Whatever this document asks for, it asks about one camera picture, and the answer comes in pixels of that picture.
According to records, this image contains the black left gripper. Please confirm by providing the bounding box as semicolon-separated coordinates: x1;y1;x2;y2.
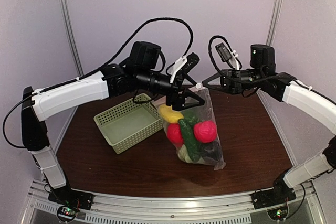
136;68;206;111

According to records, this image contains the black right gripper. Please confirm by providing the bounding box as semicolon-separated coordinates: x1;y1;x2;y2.
202;68;265;95

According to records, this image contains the yellow toy corn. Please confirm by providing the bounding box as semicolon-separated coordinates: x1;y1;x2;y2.
159;104;184;124

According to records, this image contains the green toy bell pepper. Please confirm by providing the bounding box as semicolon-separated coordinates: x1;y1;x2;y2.
182;111;201;125

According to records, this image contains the green toy cucumber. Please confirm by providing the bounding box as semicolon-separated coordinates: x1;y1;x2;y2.
178;119;201;163

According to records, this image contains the red toy strawberry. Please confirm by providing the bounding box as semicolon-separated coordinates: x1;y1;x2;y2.
166;124;183;146

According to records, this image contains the red toy apple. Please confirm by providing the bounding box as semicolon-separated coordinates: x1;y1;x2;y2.
194;121;217;143

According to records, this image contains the clear zip top bag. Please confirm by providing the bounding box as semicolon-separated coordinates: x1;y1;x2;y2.
154;84;226;170

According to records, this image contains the white toy cauliflower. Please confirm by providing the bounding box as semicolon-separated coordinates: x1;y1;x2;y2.
177;145;193;164

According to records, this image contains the purple toy eggplant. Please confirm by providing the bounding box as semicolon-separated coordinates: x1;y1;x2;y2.
200;141;223;166

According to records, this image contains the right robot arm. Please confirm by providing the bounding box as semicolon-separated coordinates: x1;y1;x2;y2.
203;43;335;204

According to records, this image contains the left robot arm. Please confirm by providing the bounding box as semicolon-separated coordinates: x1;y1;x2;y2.
21;41;205;205

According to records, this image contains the green plastic basket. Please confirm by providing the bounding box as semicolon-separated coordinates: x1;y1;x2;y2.
93;93;163;154

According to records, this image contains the right circuit board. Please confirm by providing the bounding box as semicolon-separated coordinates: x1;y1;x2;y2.
267;207;289;221

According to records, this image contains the circuit board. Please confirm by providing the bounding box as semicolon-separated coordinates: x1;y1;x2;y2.
267;207;289;221
56;206;79;222

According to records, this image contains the left circuit board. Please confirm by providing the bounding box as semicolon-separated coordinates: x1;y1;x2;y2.
56;206;79;222

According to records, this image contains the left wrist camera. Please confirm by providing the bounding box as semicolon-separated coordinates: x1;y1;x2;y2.
170;53;200;83

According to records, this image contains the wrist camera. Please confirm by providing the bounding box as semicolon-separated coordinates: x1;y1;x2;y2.
215;43;243;70
170;53;200;83

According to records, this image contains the black right camera cable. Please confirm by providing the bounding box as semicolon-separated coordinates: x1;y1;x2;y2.
208;35;292;99

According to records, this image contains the black camera cable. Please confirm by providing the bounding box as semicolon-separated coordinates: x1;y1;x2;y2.
2;17;194;148
208;35;292;99

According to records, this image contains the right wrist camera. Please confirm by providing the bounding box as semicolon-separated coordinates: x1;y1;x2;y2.
215;43;243;70

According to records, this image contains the black left camera cable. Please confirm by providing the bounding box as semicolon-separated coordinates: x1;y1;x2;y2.
2;17;194;148

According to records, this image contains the right aluminium corner post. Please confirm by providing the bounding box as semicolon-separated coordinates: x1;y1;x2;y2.
266;0;284;46

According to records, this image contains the aluminium corner post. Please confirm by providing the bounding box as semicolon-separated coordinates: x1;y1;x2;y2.
60;0;84;76
266;0;284;46

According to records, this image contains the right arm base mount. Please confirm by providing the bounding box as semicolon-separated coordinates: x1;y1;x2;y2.
250;186;297;209

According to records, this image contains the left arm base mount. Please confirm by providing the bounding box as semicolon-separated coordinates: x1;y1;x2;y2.
48;186;93;210

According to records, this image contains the left aluminium corner post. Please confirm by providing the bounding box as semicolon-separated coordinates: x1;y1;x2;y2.
60;0;84;76

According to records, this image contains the aluminium front frame rail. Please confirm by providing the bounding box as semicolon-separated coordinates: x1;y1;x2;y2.
26;179;320;224

